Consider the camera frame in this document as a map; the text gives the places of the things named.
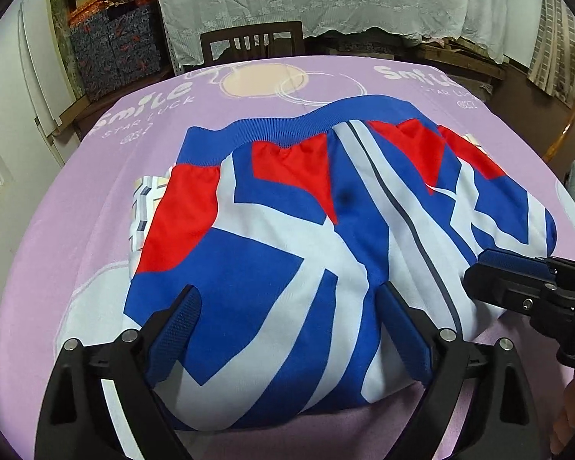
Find blue red white jacket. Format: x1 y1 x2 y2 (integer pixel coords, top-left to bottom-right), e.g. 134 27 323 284
124 95 557 432

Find person's right hand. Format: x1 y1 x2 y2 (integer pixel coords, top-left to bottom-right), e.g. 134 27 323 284
549 372 575 455

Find pink printed bed sheet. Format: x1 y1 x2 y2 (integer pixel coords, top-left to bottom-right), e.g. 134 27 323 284
0 56 575 459

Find beige patterned curtain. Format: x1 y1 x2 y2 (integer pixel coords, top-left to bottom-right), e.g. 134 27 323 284
527 0 575 104

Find white board panel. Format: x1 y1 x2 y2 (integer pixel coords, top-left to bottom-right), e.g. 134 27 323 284
17 0 76 137

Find dark wooden chair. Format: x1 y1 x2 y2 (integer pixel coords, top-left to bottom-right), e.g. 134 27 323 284
200 21 305 66

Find stacked patterned storage boxes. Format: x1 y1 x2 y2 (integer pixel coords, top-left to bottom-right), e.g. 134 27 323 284
49 0 168 102

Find wooden bed frame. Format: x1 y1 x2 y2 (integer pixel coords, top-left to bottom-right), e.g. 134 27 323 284
542 104 575 163

